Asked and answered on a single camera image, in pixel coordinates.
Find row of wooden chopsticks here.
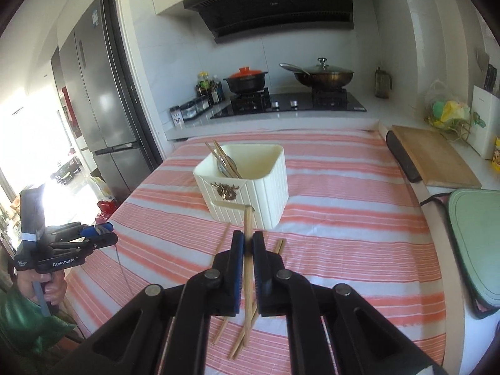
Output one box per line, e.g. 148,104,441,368
212,224,288,361

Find chopsticks and spoon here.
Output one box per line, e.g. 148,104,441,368
212,139,243,179

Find person's left forearm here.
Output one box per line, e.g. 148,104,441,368
0,289,79,360

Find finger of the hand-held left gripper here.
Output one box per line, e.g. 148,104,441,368
49,233,119,254
49,222,115,241

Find black gas cooktop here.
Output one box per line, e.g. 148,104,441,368
210,92,368,120

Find pink striped tablecloth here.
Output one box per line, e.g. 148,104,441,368
64,129,448,375

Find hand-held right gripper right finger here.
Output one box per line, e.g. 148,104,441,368
252,231,448,375

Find person's left hand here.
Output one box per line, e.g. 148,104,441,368
17,269,68,308

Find black range hood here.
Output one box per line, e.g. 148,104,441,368
183,0,356,44

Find white knife block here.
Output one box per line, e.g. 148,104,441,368
471,85,500,161

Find dark glass pitcher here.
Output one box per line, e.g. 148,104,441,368
375,66,392,99

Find glass wok lid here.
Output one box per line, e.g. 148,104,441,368
301,58,345,77

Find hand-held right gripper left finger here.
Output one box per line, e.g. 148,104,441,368
84,230,246,375

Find cream ribbed utensil box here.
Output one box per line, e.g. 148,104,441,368
193,144,290,230

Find wooden cutting board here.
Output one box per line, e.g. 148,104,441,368
391,125,483,189

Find sauce bottle yellow cap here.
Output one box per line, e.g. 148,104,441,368
196,71,212,98

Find grey shelf cabinet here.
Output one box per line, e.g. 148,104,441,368
51,47,84,153

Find red hanging cloth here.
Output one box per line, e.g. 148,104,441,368
62,86,77,126

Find green cutting board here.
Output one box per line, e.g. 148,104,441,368
420,188,500,320

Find black clay pot orange lid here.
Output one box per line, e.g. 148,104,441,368
223,67,269,94

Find black knife handle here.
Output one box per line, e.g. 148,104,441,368
483,64,499,93

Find dark wooden dining furniture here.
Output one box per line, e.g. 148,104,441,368
55,156,83,185

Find metal spoon wooden handle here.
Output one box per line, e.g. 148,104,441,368
217,155,238,177

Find dark metal wok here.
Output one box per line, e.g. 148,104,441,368
279,62,355,88

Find grey steel refrigerator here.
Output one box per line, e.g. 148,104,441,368
58,0,153,204

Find plastic bag yellow green contents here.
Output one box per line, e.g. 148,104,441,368
424,79,473,142

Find brown wooden chopstick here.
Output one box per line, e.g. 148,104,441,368
205,142,237,178
243,204,254,349

